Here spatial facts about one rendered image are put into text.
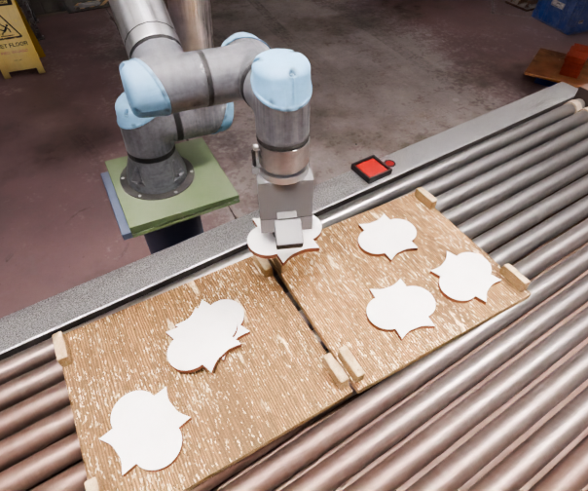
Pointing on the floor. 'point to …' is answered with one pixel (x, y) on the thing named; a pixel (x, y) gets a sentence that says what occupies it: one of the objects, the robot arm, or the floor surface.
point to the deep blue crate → (572, 15)
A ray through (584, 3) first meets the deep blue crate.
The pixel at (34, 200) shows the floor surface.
